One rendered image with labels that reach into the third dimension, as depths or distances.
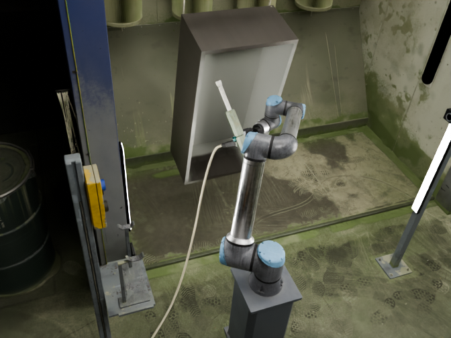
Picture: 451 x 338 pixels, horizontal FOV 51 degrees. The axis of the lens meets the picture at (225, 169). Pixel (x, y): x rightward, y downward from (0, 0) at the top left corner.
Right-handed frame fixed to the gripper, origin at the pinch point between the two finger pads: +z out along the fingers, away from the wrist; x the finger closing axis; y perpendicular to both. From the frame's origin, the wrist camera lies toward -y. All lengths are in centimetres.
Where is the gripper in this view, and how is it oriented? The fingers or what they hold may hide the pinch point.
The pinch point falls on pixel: (237, 141)
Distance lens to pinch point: 271.7
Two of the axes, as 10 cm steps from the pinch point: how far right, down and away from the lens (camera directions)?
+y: -6.0, 0.6, 8.0
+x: -3.8, -9.0, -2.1
